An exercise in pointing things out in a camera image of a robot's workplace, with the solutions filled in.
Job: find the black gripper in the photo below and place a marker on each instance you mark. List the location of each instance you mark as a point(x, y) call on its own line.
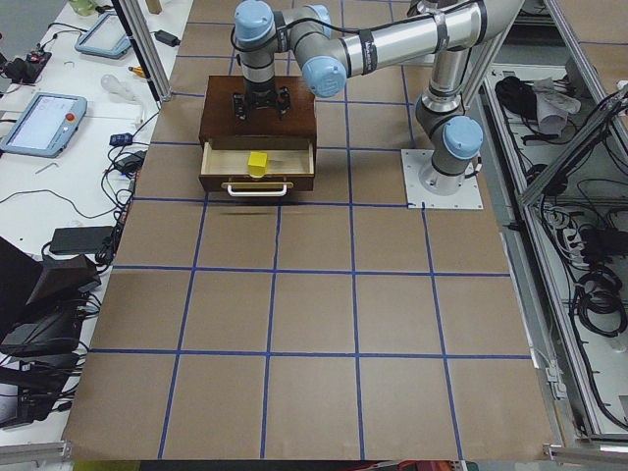
point(259, 93)

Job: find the yellow cube block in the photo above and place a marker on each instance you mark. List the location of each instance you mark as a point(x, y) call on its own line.
point(257, 164)

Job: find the wooden drawer with white handle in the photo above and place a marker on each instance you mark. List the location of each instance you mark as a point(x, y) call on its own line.
point(291, 167)

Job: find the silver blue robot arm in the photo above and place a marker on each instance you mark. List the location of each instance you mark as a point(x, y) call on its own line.
point(449, 31)

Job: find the dark wooden drawer box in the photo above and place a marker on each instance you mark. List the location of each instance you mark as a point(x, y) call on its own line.
point(219, 123)

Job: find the black power adapter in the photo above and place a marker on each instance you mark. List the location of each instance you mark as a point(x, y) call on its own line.
point(166, 38)

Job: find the small blue usb device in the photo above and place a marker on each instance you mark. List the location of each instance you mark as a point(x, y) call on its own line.
point(120, 139)

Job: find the blue teach pendant far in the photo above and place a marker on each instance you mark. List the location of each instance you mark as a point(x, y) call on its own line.
point(106, 38)

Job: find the blue teach pendant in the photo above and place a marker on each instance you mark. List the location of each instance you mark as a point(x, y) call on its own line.
point(46, 126)
point(106, 38)

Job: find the blue teach pendant near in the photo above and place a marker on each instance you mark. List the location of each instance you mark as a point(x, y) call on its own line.
point(46, 126)

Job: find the black laptop charger brick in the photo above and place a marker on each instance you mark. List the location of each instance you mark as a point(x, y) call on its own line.
point(80, 240)

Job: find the black monitor stand equipment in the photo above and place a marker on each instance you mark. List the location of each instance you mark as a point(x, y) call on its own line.
point(43, 306)

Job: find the aluminium frame post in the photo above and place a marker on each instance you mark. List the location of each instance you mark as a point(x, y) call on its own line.
point(136, 28)

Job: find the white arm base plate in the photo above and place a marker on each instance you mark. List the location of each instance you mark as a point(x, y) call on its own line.
point(425, 188)

